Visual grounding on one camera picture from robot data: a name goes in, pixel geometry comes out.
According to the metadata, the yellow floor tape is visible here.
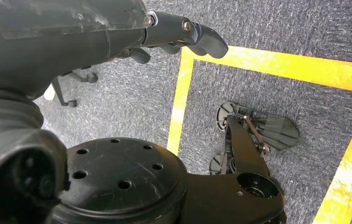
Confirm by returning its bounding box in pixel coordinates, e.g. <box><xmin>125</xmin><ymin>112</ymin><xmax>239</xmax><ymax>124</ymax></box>
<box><xmin>166</xmin><ymin>45</ymin><xmax>352</xmax><ymax>224</ymax></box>

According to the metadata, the black robot foot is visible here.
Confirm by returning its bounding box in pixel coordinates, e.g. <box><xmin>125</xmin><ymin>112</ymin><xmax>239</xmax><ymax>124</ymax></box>
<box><xmin>209</xmin><ymin>101</ymin><xmax>300</xmax><ymax>175</ymax></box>

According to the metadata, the black chair base with castors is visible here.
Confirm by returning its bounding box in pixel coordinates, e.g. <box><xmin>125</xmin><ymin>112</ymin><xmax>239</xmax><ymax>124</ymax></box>
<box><xmin>50</xmin><ymin>69</ymin><xmax>99</xmax><ymax>108</ymax></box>

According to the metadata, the robot left arm ribbed sleeve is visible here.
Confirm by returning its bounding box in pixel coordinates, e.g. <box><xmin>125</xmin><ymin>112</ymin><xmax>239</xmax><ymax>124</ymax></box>
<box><xmin>0</xmin><ymin>90</ymin><xmax>69</xmax><ymax>224</ymax></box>

